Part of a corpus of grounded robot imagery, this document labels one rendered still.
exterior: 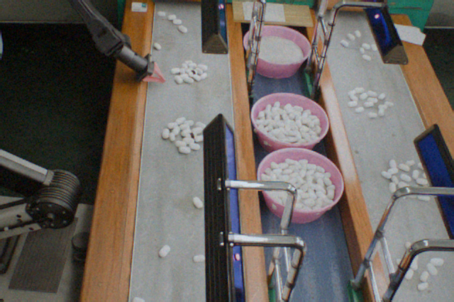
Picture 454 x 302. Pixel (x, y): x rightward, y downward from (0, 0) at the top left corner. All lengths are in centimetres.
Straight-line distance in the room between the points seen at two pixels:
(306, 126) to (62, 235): 90
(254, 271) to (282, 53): 107
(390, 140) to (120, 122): 91
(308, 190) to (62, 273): 80
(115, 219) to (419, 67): 136
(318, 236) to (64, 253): 80
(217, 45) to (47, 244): 84
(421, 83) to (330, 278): 95
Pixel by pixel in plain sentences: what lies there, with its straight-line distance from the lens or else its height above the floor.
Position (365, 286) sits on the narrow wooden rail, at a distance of 170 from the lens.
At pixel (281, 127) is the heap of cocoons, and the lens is 208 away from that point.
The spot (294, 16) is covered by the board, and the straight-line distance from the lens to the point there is 259.
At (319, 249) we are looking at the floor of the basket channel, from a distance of 183.
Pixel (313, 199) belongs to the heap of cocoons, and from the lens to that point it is 186.
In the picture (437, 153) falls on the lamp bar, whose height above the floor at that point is 109.
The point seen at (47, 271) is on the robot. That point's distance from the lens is 199.
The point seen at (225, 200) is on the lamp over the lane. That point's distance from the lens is 131.
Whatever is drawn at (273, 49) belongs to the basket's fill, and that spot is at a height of 74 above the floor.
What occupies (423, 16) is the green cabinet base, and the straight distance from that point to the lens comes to 286.
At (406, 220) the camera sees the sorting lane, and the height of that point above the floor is 74.
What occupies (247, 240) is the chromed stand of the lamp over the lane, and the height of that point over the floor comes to 112.
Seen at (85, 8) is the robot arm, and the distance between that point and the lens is 208.
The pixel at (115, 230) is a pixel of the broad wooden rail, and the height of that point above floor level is 76.
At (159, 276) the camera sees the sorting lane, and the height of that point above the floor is 74.
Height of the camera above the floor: 209
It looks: 44 degrees down
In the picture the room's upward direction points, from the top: 7 degrees clockwise
